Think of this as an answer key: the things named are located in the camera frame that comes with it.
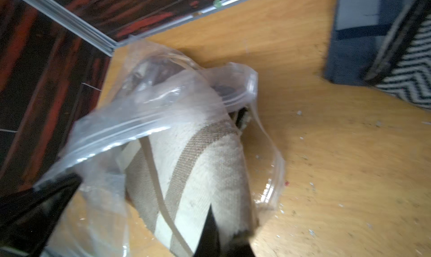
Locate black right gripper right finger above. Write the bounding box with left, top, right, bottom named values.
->
left=194, top=207, right=255, bottom=257

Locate black white herringbone scarf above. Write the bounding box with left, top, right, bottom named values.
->
left=363, top=0, right=431, bottom=110

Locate cream tan striped scarf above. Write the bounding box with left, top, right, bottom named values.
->
left=116, top=105, right=258, bottom=257

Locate blue grey striped scarf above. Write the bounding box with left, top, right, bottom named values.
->
left=324, top=0, right=413, bottom=86

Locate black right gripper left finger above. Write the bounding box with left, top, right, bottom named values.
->
left=1, top=173, right=83, bottom=257

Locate clear plastic vacuum bag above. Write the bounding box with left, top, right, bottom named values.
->
left=37, top=41, right=285, bottom=257

